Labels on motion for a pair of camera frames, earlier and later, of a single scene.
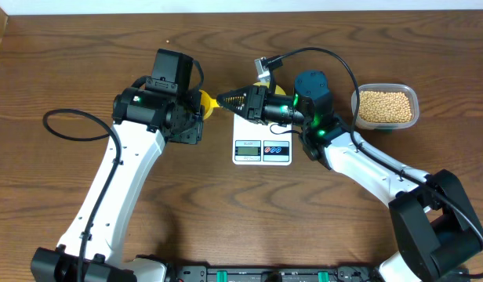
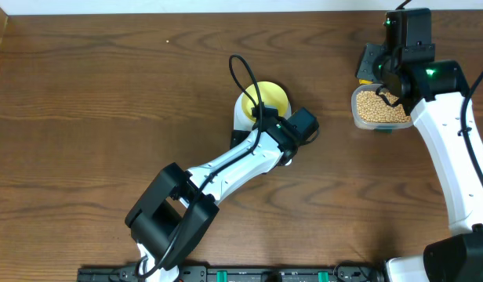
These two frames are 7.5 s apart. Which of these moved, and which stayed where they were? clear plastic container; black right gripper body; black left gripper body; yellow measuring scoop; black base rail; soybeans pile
Moved: black left gripper body; yellow measuring scoop; black right gripper body
Stayed: black base rail; soybeans pile; clear plastic container
